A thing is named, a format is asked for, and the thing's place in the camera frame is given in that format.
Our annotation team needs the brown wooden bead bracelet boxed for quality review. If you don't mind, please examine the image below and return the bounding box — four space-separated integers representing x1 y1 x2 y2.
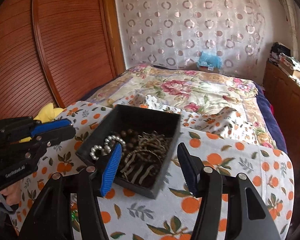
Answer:
120 128 141 151

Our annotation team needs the white pearl necklace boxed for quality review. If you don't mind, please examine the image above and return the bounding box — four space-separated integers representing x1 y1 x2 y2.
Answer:
90 134 127 161

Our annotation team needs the sheer circle pattern curtain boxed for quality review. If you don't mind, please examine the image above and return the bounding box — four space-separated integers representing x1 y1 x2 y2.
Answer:
116 0 265 80

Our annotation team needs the green gem silver necklace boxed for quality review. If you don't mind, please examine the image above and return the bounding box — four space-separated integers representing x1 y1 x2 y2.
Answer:
70 194 80 233

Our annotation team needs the black square storage box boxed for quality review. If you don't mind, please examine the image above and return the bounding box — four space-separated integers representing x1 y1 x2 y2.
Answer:
76 105 181 199

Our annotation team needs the yellow plush toy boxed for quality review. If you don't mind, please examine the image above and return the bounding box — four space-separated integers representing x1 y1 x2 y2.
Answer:
18 102 65 144

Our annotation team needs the silver metal chain jewelry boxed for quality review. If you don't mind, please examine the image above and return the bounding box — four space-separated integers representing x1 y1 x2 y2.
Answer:
116 129 172 188

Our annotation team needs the left human hand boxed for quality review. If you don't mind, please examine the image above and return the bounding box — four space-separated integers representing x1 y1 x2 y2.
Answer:
0 181 21 206

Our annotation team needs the blue plastic bag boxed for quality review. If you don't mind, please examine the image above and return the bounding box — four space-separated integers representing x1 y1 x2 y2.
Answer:
197 51 222 69

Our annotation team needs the pile of books and clothes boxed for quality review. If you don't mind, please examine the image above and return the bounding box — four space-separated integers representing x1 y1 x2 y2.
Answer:
268 42 300 85

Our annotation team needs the brown wooden wardrobe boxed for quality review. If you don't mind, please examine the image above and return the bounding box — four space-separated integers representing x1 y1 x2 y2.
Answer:
0 0 125 120

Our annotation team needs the orange print white cloth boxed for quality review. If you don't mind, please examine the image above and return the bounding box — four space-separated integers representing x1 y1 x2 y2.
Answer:
10 95 294 239

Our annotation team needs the wooden sideboard cabinet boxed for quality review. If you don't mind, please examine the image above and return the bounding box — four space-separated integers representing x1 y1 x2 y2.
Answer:
263 62 300 169

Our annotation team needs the tied side curtain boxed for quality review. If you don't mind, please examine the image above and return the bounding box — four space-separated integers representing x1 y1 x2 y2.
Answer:
279 0 299 60

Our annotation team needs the navy blue blanket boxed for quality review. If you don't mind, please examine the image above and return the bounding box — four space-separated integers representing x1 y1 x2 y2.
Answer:
254 83 288 153

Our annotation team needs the floral quilt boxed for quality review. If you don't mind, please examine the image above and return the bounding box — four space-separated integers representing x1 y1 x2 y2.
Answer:
87 64 277 148

